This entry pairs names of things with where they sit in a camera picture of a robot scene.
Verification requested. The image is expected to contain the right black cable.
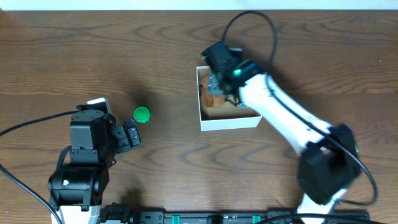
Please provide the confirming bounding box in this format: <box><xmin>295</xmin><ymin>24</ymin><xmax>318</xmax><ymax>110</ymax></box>
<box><xmin>221</xmin><ymin>11</ymin><xmax>379</xmax><ymax>207</ymax></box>

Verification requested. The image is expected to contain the yellow grey toy truck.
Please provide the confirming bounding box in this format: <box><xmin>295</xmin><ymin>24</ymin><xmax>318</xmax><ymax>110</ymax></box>
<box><xmin>207</xmin><ymin>70</ymin><xmax>248</xmax><ymax>109</ymax></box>

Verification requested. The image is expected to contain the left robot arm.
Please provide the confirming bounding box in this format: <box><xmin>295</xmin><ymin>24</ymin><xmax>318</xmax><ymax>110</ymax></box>
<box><xmin>48</xmin><ymin>108</ymin><xmax>141</xmax><ymax>223</ymax></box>

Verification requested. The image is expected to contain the green round disc toy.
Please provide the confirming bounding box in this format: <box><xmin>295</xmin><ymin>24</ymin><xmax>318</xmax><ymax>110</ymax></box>
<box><xmin>133</xmin><ymin>106</ymin><xmax>150</xmax><ymax>123</ymax></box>

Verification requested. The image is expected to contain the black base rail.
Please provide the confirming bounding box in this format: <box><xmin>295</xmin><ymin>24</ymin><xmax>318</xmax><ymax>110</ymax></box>
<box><xmin>97</xmin><ymin>203</ymin><xmax>371</xmax><ymax>224</ymax></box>

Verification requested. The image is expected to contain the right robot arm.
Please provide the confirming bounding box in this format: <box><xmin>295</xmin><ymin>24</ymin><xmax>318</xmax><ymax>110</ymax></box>
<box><xmin>201</xmin><ymin>41</ymin><xmax>361</xmax><ymax>215</ymax></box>

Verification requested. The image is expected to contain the white cardboard box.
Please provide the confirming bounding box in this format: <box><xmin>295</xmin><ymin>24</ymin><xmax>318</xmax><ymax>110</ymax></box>
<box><xmin>196</xmin><ymin>66</ymin><xmax>262</xmax><ymax>131</ymax></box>

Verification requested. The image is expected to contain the brown plush bear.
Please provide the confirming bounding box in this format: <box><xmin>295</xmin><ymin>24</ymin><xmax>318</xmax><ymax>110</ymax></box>
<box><xmin>200</xmin><ymin>77</ymin><xmax>226</xmax><ymax>108</ymax></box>

